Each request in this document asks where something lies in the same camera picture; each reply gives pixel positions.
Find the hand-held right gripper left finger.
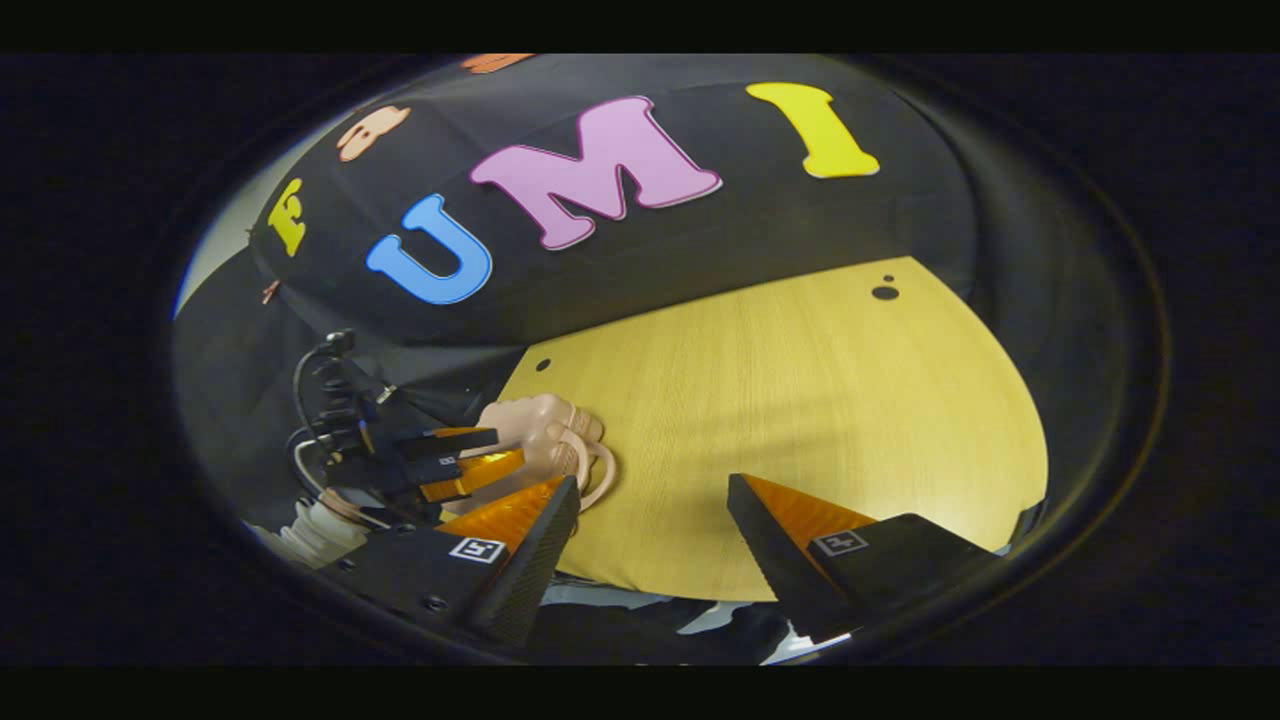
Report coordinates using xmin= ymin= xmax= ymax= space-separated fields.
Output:
xmin=320 ymin=475 xmax=584 ymax=649

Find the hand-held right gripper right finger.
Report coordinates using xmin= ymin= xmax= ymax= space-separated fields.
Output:
xmin=727 ymin=472 xmax=1006 ymax=646

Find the person's dark clothing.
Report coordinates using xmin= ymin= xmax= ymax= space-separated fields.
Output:
xmin=530 ymin=575 xmax=801 ymax=666

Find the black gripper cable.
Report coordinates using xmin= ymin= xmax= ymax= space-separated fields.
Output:
xmin=289 ymin=335 xmax=356 ymax=501

